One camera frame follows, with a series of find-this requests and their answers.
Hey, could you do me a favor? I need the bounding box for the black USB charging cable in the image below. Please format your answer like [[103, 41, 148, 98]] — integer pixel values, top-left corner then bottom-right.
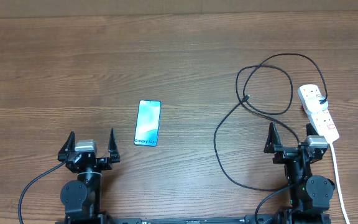
[[213, 53, 328, 192]]

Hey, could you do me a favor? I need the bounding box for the blue Samsung Galaxy smartphone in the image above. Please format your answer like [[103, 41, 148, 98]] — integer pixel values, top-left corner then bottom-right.
[[134, 100, 162, 147]]

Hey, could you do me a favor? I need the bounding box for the white power strip cord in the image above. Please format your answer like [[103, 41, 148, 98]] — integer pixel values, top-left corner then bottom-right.
[[329, 142, 350, 224]]

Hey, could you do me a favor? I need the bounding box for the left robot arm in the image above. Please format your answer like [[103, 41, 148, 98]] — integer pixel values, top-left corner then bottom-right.
[[57, 129, 120, 223]]

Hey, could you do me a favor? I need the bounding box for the white charger adapter plug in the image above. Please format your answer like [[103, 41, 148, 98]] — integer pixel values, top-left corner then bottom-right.
[[305, 95, 328, 114]]

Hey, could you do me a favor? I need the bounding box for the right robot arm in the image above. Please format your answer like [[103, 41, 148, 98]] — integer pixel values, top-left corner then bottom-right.
[[264, 123, 336, 223]]

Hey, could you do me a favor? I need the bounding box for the white power strip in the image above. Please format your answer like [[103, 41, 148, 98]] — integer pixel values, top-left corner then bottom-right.
[[297, 84, 339, 144]]

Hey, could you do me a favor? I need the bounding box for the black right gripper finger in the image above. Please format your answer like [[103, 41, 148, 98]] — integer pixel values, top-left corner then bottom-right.
[[264, 122, 282, 153], [306, 123, 319, 136]]

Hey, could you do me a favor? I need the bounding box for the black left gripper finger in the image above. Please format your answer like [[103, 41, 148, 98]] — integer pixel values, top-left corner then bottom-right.
[[57, 131, 75, 161], [108, 128, 121, 163]]

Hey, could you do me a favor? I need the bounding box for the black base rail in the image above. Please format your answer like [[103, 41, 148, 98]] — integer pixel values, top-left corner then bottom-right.
[[56, 214, 331, 224]]

